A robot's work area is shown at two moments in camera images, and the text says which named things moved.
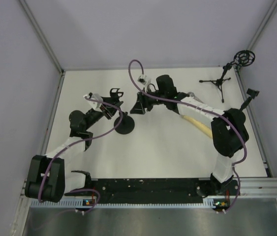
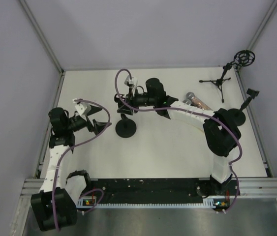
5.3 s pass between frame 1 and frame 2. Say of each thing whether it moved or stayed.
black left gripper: moved
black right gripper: moved
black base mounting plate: stayed
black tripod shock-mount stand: stayed
